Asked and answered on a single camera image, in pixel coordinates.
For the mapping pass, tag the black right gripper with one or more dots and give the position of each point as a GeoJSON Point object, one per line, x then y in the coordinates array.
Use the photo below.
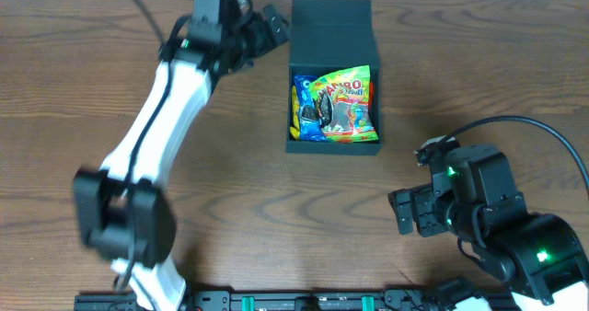
{"type": "Point", "coordinates": [415, 210]}

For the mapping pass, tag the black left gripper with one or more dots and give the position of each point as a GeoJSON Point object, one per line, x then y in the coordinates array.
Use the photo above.
{"type": "Point", "coordinates": [268, 30]}

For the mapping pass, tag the black gift box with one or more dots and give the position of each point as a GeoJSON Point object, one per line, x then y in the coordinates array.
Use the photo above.
{"type": "Point", "coordinates": [330, 35]}

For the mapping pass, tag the small Mars chocolate bar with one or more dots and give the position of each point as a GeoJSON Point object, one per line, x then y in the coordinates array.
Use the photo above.
{"type": "Point", "coordinates": [325, 108]}

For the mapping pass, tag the Haribo gummy worms bag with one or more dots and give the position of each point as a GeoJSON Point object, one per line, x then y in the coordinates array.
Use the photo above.
{"type": "Point", "coordinates": [348, 89]}

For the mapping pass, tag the yellow snack bag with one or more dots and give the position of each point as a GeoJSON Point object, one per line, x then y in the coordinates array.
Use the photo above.
{"type": "Point", "coordinates": [295, 124]}

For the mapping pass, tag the blue Oreo cookie pack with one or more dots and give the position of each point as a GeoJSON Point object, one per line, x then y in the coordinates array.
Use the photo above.
{"type": "Point", "coordinates": [310, 123]}

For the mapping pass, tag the red candy bag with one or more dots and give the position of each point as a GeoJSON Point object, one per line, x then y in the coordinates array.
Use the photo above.
{"type": "Point", "coordinates": [371, 96]}

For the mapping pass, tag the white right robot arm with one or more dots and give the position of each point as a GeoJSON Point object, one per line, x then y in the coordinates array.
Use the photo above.
{"type": "Point", "coordinates": [473, 196]}

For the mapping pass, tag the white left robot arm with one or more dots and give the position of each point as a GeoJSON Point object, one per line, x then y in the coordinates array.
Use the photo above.
{"type": "Point", "coordinates": [121, 208]}

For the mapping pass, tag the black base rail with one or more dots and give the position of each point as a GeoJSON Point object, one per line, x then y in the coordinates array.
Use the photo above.
{"type": "Point", "coordinates": [457, 294]}

